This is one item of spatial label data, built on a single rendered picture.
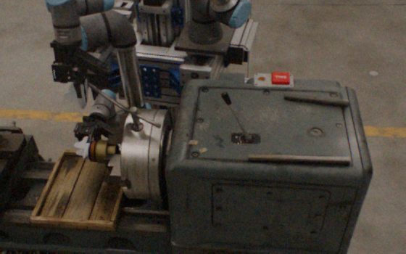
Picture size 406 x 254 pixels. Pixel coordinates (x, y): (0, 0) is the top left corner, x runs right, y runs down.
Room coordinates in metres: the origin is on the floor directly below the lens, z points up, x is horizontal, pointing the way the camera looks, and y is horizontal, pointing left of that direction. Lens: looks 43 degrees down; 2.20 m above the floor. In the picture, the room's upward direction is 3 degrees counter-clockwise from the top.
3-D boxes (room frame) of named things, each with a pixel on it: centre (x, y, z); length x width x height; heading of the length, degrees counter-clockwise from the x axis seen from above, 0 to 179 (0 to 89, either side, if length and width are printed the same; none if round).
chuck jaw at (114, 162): (1.10, 0.24, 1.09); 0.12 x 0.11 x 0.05; 172
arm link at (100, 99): (1.47, 0.33, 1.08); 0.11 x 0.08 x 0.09; 170
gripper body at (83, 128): (1.32, 0.36, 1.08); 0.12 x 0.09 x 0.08; 170
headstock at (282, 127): (1.14, -0.24, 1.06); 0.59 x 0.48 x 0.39; 82
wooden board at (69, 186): (1.22, 0.40, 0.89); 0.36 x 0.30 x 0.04; 172
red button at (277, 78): (1.34, -0.32, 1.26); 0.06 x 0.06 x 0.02; 82
